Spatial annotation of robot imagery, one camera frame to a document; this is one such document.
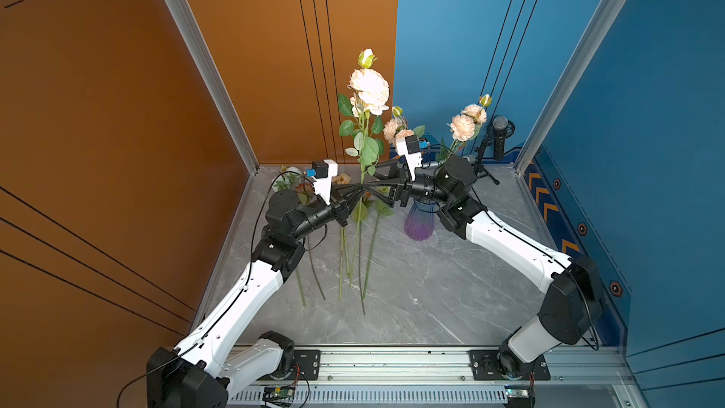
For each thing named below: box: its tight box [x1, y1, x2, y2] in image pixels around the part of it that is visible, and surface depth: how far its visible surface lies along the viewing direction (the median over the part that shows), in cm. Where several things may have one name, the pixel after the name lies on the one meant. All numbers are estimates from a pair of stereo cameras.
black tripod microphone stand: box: [473, 119, 516, 186], surface depth 108 cm
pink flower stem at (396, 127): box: [383, 105, 426, 152], surface depth 79 cm
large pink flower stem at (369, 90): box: [337, 48, 389, 272], surface depth 58 cm
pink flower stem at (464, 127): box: [435, 94, 493, 164], surface depth 79 cm
